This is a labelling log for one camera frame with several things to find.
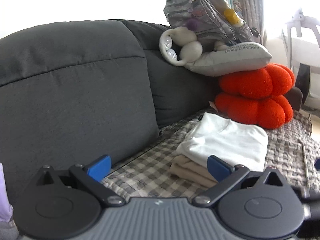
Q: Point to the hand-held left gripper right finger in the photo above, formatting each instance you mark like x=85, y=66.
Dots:
x=220, y=166

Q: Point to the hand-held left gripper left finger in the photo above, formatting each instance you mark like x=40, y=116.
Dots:
x=100, y=167

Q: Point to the purple pompom charm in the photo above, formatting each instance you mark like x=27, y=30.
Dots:
x=193, y=23

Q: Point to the dark grey sofa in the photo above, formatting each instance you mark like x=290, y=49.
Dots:
x=75, y=80

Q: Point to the grey checked blanket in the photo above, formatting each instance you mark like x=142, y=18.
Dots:
x=150, y=165

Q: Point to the white t-shirt with orange print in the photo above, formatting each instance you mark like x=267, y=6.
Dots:
x=225, y=140

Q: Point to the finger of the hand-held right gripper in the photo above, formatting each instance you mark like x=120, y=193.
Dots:
x=318, y=164
x=310, y=193

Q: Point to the beige folded garment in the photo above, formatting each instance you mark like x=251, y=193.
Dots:
x=190, y=170

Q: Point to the person's lavender clothing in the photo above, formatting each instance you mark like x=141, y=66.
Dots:
x=5, y=192

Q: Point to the white plush toy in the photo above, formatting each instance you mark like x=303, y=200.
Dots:
x=190, y=47

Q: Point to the yellow plush charm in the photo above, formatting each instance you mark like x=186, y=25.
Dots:
x=232, y=17

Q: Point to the white office chair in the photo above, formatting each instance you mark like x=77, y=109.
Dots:
x=302, y=35

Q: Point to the grey printed pillow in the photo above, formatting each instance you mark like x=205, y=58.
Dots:
x=225, y=60

